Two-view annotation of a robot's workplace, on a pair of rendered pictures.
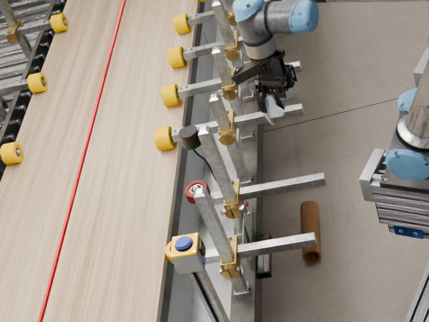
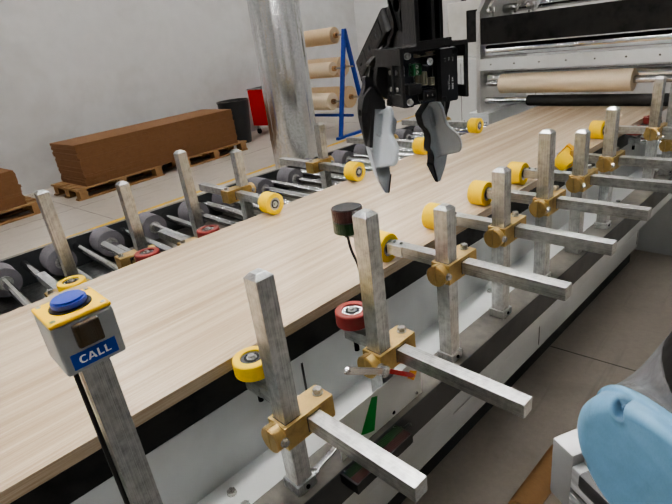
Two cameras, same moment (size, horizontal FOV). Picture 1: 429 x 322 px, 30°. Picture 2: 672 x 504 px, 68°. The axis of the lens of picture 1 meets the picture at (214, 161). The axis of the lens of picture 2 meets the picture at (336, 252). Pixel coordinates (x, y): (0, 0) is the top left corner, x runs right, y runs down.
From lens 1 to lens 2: 1.66 m
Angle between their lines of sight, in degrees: 31
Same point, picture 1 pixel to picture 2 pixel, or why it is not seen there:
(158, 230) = not seen: hidden behind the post
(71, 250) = (192, 295)
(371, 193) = (567, 487)
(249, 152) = (486, 328)
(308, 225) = (540, 473)
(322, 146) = not seen: hidden behind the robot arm
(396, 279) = not seen: outside the picture
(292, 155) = (584, 390)
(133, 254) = (216, 334)
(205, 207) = (256, 304)
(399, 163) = (620, 450)
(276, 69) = (407, 19)
